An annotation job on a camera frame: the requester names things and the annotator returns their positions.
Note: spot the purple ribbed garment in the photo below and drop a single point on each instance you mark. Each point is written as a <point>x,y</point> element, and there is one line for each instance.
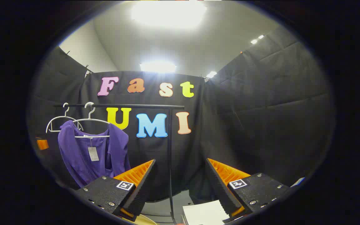
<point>80,159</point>

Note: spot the white clothes hanger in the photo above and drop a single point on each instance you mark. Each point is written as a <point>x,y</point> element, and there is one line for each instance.
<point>65,116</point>
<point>90,118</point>

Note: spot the black backdrop cloth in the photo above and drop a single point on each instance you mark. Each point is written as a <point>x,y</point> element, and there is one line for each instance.
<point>261,109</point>

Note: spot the large ceiling light panel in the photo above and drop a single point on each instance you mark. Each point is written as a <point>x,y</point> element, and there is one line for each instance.
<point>169,12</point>

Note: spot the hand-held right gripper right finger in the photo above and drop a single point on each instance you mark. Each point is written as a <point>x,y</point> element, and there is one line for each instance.
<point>219,184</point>

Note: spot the white empty clothes hanger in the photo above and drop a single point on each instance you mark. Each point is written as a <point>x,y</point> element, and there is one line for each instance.
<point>65,116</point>

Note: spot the black garment rack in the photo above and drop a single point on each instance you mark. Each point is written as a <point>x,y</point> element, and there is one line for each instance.
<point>136,106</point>

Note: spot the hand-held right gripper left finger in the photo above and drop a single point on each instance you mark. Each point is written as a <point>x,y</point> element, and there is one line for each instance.
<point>142,184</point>

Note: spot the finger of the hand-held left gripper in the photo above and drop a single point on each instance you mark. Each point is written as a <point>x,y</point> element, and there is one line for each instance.
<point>42,144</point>

